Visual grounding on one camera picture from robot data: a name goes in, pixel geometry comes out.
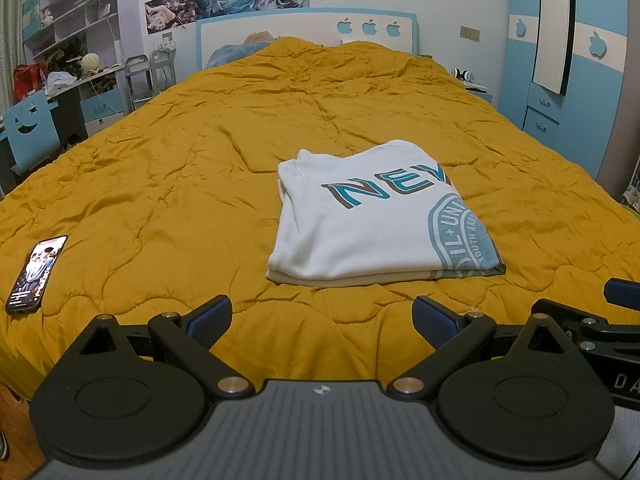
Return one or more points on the blue and white bookshelf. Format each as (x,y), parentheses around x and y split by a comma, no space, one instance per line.
(70,15)

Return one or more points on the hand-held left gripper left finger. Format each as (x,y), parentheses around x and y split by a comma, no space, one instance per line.
(210,317)

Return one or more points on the blue and white wardrobe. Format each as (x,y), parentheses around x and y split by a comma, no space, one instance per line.
(600,85)

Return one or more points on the black smartphone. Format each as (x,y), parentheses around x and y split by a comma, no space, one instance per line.
(36,272)

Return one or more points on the cluttered shelf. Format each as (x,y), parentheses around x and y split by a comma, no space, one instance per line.
(632,190)

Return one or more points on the wardrobe mirror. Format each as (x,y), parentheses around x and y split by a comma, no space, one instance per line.
(552,25)

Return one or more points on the grey trolley cart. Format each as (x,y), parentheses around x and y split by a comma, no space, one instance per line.
(150,77)

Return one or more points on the blue pillow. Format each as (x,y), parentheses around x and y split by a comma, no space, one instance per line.
(230,54)

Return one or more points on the blue smiley chair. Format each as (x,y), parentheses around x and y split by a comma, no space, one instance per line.
(30,130)

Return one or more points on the wall socket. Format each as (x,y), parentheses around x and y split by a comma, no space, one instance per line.
(168,37)

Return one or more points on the white headphones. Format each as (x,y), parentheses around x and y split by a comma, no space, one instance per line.
(462,75)

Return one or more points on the blue and white headboard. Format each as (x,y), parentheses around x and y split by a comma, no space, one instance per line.
(300,22)

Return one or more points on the wall switch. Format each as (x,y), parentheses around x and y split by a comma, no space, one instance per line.
(469,33)

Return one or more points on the white plastic bag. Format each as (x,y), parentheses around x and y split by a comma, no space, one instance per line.
(60,81)

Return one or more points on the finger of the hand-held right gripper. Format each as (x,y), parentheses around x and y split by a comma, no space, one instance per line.
(624,292)
(600,330)

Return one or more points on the desk with blue drawers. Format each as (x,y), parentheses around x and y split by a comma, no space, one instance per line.
(97,107)

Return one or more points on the round globe lamp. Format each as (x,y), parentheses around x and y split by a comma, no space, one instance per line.
(90,62)

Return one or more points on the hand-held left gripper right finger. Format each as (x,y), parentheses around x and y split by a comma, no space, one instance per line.
(435,322)

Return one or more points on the beige folded garment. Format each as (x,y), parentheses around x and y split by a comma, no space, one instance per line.
(350,280)

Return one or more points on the red bag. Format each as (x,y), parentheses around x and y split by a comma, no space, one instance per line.
(27,82)

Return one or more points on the white nightstand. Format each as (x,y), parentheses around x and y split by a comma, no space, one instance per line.
(480,92)

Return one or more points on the yellow quilted blanket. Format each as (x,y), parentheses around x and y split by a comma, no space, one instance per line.
(175,170)

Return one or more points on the white printed t-shirt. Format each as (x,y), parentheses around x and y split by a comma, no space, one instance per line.
(360,230)

